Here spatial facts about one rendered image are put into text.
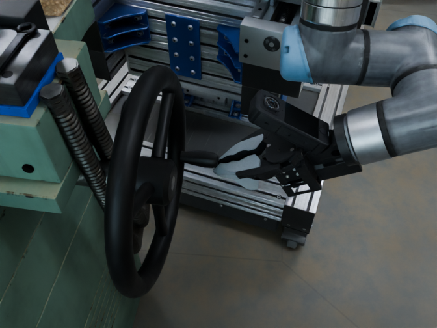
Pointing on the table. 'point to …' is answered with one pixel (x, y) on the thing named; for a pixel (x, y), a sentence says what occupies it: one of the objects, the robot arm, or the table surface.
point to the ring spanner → (16, 42)
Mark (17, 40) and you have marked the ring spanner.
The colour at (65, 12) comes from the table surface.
